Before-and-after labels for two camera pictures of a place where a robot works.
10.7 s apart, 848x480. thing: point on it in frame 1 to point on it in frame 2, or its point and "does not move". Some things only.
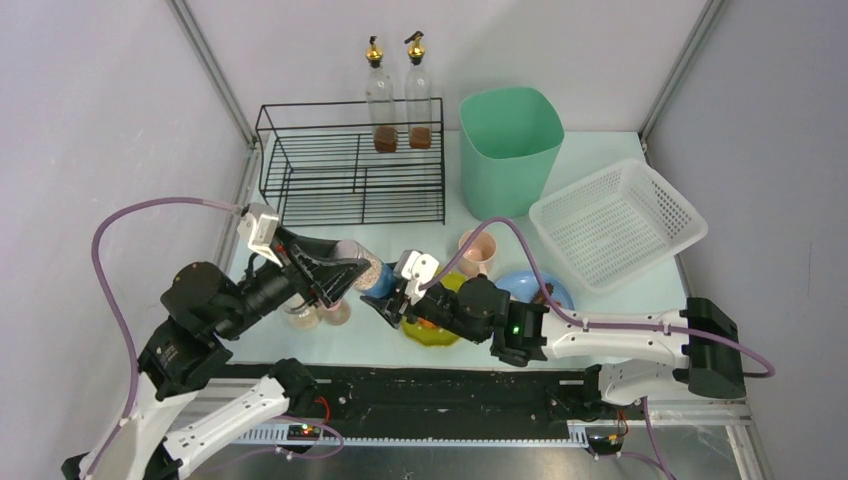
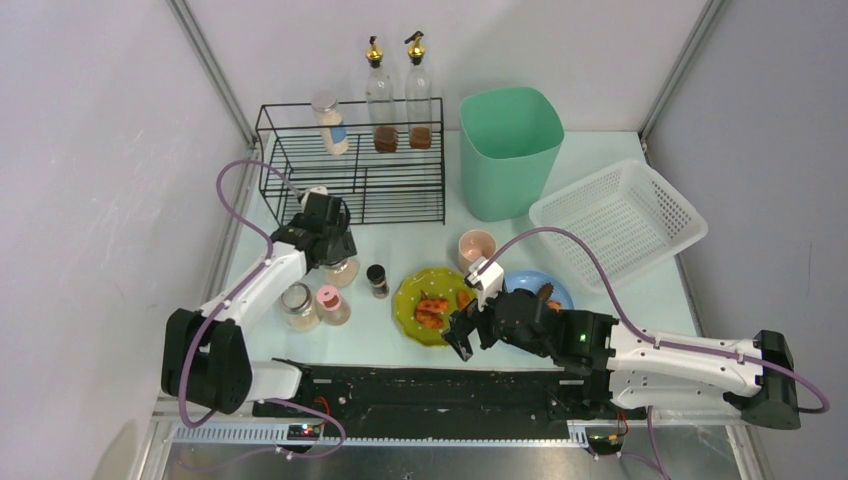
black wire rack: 354,162 does not move
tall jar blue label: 378,280 to 333,132
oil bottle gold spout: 418,96 does not move
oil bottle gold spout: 380,103 does not move
